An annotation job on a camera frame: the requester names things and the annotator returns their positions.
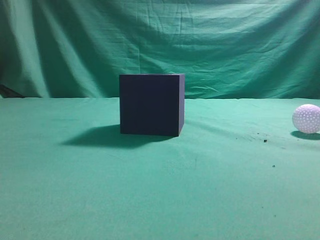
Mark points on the white dimpled ball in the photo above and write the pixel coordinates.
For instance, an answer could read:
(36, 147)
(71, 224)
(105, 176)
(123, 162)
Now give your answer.
(306, 118)

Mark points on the dark blue cube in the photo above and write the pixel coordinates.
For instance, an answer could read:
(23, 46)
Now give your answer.
(152, 104)

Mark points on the green table cloth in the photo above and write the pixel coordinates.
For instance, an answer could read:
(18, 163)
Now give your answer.
(238, 171)

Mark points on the green cloth backdrop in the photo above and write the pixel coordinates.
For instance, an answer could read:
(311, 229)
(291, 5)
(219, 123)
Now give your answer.
(227, 49)

